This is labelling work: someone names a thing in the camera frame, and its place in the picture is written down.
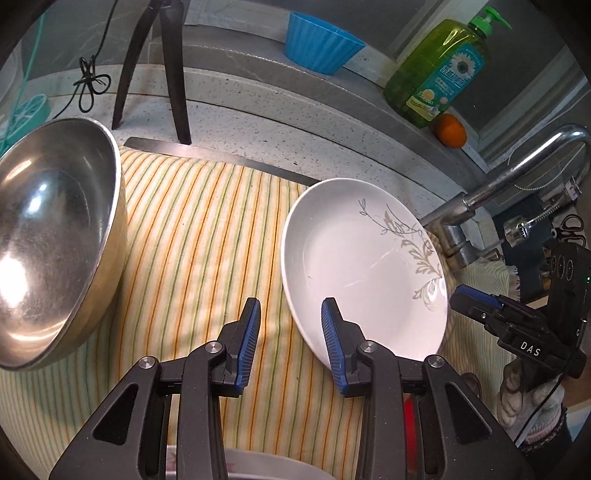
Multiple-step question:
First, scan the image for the red object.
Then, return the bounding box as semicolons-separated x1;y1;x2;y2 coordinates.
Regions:
404;397;419;462

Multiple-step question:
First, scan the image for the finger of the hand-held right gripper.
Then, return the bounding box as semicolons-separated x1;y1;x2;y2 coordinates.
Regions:
450;285;503;331

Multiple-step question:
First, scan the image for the white plate with leaf print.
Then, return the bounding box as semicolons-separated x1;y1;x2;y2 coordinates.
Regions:
281;179;450;370

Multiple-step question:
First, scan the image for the chrome faucet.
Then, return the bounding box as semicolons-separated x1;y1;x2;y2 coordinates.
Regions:
422;124;591;268

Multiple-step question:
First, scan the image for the teal round power strip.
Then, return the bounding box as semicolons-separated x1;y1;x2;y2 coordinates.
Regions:
0;93;51;153

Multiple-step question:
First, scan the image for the person's right forearm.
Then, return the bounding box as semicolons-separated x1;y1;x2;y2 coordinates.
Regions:
519;406;591;464

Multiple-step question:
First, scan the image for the black cable with inline switch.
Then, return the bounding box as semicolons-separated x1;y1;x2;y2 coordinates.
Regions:
55;0;121;114

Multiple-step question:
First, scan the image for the stainless steel bowl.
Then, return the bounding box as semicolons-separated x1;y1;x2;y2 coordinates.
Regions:
0;117;129;371

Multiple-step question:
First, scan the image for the orange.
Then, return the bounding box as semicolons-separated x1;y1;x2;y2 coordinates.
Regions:
434;114;467;149

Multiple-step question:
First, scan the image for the person's right hand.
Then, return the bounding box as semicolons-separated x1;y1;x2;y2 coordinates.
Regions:
501;359;567;435

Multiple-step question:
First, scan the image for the flexible metal hose nozzle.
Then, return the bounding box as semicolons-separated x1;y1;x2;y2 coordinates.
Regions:
503;194;583;245

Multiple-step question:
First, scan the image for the teal cable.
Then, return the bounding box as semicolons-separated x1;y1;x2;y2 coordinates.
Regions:
9;9;49;139

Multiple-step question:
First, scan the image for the blue fluted cup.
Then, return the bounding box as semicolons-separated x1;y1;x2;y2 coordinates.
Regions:
284;12;366;75

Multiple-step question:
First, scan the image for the striped yellow cloth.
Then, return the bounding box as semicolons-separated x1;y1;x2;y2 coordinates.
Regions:
0;148;513;462

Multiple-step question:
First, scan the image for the black tripod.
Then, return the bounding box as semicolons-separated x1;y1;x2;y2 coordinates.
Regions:
112;0;192;145

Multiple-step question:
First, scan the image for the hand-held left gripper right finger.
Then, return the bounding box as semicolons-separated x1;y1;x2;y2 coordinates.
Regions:
322;298;536;480

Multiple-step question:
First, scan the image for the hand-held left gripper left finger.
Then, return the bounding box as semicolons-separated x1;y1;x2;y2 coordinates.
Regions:
48;298;262;480

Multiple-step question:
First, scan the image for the green dish soap bottle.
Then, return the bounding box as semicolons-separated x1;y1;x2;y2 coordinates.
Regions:
383;7;509;130

